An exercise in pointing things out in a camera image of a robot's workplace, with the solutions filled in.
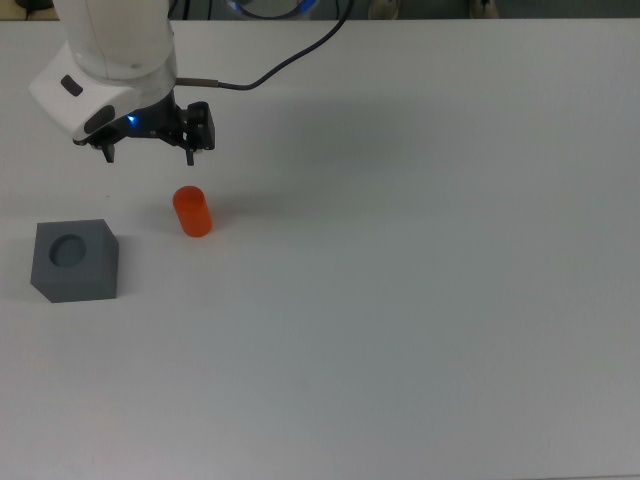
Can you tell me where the round blue-lit glossy disc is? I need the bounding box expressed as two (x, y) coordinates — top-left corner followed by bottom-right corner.
(224, 0), (314, 17)

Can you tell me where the pale shoe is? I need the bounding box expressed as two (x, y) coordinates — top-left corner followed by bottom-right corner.
(368, 0), (402, 19)
(468, 0), (501, 19)

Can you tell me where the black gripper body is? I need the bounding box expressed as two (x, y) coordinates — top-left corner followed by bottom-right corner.
(112, 88), (190, 148)

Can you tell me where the grey block with round hole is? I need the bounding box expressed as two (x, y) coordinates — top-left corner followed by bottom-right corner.
(30, 217), (121, 305)

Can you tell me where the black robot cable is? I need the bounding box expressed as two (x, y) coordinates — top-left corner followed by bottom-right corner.
(174, 0), (357, 92)

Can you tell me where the orange cylinder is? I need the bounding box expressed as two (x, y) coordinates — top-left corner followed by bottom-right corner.
(172, 185), (214, 239)

